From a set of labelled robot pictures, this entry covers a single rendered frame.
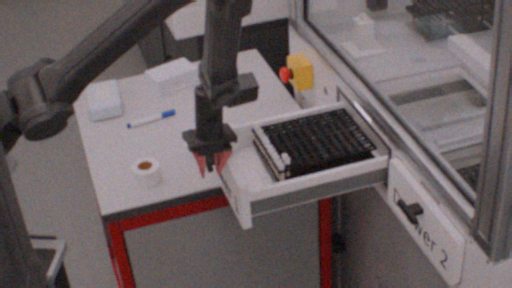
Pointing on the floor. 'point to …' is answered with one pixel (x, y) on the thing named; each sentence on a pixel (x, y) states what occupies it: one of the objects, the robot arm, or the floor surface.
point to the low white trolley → (195, 199)
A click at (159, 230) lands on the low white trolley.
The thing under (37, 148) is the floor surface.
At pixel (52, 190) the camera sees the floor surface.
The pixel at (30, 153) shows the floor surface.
